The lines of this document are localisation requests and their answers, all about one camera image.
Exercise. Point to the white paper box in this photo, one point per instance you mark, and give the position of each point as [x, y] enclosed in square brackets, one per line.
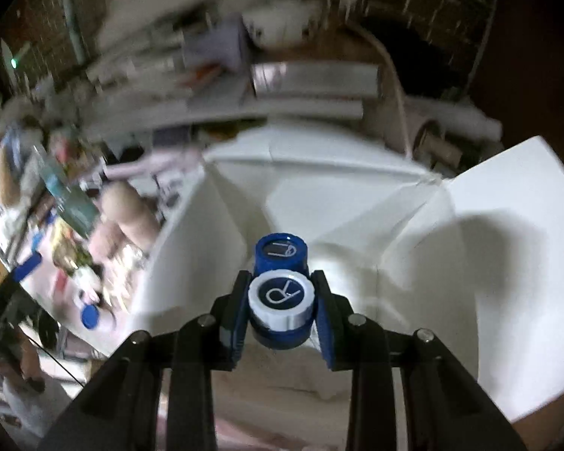
[357, 206]

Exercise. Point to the clear bottle teal liquid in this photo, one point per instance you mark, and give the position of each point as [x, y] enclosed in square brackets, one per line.
[70, 197]

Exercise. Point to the pink fuzzy plush toy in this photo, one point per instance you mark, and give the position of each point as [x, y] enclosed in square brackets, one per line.
[124, 216]

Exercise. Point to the blue white contact lens case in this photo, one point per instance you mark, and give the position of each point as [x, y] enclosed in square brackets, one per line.
[282, 291]

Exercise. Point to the stack of books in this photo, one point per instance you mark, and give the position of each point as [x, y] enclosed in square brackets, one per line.
[310, 80]

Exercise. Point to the lavender cloth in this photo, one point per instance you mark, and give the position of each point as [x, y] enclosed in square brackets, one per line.
[216, 47]

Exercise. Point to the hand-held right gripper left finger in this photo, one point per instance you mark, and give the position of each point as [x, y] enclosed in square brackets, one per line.
[237, 324]

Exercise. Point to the white paper roll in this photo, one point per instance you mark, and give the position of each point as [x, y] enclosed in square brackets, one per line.
[451, 117]

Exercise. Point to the teal pipe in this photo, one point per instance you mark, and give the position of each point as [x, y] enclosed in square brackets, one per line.
[73, 19]

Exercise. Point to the white panda bowl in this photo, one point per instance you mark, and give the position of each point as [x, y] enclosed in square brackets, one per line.
[282, 23]

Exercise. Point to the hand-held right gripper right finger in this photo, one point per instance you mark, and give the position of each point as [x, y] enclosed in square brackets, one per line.
[322, 322]

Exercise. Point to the blue round lid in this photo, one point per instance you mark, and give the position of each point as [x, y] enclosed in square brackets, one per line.
[90, 317]

